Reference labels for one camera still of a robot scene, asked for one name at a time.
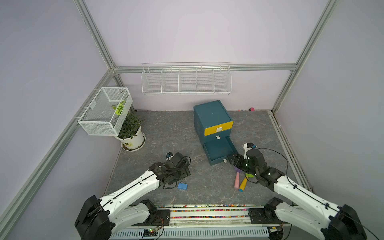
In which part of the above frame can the blue binder clip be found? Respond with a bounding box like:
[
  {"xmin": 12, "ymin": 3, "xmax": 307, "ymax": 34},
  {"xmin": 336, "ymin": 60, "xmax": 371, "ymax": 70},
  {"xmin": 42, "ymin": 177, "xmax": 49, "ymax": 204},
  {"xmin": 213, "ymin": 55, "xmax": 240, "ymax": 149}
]
[{"xmin": 177, "ymin": 183, "xmax": 188, "ymax": 190}]

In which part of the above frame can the teal bottom drawer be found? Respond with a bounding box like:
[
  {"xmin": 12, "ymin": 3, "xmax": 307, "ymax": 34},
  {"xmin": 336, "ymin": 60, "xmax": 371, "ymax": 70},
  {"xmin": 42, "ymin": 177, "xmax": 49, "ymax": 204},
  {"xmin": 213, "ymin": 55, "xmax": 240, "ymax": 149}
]
[{"xmin": 203, "ymin": 137, "xmax": 238, "ymax": 166}]

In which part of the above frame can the teal drawer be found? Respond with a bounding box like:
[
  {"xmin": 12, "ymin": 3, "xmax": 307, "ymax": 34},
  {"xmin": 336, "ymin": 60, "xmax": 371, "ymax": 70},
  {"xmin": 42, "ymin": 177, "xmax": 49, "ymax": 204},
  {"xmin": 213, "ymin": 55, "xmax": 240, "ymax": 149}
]
[
  {"xmin": 203, "ymin": 137, "xmax": 238, "ymax": 166},
  {"xmin": 201, "ymin": 129, "xmax": 232, "ymax": 145}
]

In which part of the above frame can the yellow top drawer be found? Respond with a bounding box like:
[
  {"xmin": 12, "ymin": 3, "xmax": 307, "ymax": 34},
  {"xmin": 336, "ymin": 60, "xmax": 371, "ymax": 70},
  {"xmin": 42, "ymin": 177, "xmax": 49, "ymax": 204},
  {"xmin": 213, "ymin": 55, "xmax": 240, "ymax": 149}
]
[{"xmin": 204, "ymin": 121, "xmax": 234, "ymax": 136}]

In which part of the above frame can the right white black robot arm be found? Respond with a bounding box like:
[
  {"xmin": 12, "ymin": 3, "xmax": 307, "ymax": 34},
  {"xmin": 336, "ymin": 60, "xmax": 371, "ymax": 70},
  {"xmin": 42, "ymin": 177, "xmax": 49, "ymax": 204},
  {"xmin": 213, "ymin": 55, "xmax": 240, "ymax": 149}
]
[{"xmin": 229, "ymin": 147, "xmax": 368, "ymax": 240}]

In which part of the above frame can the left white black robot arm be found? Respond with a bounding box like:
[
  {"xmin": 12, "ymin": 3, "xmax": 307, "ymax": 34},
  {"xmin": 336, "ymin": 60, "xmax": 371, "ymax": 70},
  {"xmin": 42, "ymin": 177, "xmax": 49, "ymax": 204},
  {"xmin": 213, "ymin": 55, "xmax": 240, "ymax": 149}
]
[{"xmin": 75, "ymin": 153, "xmax": 191, "ymax": 240}]

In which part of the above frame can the teal drawer cabinet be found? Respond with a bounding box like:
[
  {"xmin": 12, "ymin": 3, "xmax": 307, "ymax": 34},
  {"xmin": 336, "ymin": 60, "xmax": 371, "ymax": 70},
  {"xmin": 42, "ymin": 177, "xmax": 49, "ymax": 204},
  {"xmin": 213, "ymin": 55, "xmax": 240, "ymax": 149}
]
[{"xmin": 193, "ymin": 100, "xmax": 234, "ymax": 144}]

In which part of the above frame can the purple toy shovel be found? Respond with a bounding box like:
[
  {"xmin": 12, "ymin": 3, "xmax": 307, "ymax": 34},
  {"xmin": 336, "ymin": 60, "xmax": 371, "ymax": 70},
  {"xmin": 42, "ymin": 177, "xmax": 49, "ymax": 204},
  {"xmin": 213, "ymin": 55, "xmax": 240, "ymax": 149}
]
[{"xmin": 234, "ymin": 167, "xmax": 241, "ymax": 190}]

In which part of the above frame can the green toy shovel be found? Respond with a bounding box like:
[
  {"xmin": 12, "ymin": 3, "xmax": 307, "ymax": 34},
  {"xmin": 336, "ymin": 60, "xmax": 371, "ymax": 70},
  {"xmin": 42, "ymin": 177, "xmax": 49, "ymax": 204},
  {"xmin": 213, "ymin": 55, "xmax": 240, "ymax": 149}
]
[{"xmin": 239, "ymin": 173, "xmax": 255, "ymax": 192}]

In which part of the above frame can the potted green plant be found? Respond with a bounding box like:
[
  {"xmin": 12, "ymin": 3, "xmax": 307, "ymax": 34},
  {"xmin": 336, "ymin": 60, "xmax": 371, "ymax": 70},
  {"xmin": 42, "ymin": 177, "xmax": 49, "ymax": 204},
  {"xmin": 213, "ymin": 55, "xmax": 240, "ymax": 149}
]
[{"xmin": 115, "ymin": 113, "xmax": 146, "ymax": 152}]

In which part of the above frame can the green leaf toy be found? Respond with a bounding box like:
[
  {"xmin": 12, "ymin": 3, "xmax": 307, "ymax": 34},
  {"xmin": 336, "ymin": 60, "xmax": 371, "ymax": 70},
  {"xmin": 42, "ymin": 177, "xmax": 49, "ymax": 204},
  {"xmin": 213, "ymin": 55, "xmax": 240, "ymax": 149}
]
[{"xmin": 112, "ymin": 101, "xmax": 126, "ymax": 116}]

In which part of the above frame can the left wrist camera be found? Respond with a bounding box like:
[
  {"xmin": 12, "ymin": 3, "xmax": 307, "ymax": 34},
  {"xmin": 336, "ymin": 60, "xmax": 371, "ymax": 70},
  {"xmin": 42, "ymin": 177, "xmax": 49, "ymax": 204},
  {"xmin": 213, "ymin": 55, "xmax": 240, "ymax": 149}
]
[{"xmin": 166, "ymin": 152, "xmax": 174, "ymax": 161}]

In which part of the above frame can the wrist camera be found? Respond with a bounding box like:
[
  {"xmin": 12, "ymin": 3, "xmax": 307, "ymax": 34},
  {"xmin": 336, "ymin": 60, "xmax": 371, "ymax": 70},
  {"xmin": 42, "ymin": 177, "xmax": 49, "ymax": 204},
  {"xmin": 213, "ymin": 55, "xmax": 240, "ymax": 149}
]
[
  {"xmin": 243, "ymin": 143, "xmax": 257, "ymax": 159},
  {"xmin": 166, "ymin": 152, "xmax": 174, "ymax": 161}
]

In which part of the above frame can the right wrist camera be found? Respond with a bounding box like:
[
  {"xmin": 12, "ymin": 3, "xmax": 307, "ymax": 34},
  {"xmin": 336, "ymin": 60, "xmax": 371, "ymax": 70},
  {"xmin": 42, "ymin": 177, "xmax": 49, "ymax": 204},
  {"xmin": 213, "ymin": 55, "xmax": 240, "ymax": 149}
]
[{"xmin": 243, "ymin": 143, "xmax": 257, "ymax": 159}]

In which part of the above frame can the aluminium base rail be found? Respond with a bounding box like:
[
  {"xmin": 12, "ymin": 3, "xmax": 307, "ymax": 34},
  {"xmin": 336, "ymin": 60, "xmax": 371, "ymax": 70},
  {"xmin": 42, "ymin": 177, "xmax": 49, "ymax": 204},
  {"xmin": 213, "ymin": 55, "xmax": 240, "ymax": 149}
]
[{"xmin": 110, "ymin": 203, "xmax": 337, "ymax": 240}]

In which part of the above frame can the white wire basket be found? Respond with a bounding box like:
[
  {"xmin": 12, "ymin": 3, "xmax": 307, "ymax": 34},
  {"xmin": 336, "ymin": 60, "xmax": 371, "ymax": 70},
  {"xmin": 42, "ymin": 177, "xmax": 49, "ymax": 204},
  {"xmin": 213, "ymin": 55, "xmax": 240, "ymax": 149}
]
[{"xmin": 78, "ymin": 87, "xmax": 133, "ymax": 136}]

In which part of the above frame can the white wire wall shelf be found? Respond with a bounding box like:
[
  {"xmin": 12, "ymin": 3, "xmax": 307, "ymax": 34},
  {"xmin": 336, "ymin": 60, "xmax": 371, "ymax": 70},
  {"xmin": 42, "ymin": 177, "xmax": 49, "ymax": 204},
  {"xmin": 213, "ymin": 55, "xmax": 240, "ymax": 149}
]
[{"xmin": 141, "ymin": 64, "xmax": 232, "ymax": 95}]

